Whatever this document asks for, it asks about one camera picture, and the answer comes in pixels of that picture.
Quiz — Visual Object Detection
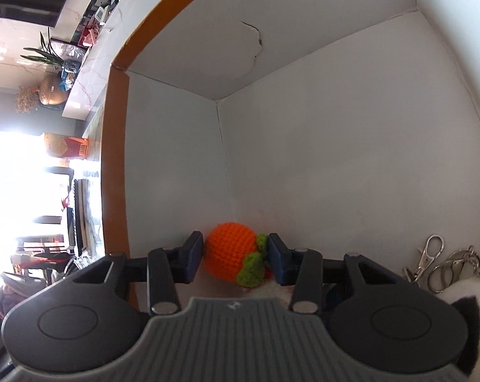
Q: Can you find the orange crochet carrot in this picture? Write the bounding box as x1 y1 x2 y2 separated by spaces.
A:
203 223 273 289

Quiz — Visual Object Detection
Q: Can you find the black white plush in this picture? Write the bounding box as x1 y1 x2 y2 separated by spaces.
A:
439 276 480 381

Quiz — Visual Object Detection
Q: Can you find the orange juice carton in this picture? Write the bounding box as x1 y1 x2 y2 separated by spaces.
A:
44 133 89 159

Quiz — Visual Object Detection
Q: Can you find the orange cardboard box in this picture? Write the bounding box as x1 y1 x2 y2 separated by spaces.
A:
102 0 480 272

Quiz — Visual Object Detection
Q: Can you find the copper vase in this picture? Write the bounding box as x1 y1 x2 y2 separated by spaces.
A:
39 74 69 106

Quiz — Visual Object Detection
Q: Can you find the long white tv cabinet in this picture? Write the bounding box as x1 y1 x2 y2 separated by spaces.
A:
63 0 161 120

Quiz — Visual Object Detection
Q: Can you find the potted green plant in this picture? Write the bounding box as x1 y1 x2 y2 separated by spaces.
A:
20 32 64 70

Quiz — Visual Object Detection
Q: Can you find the silver keychain clasp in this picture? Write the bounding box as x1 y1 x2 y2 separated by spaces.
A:
402 234 480 295

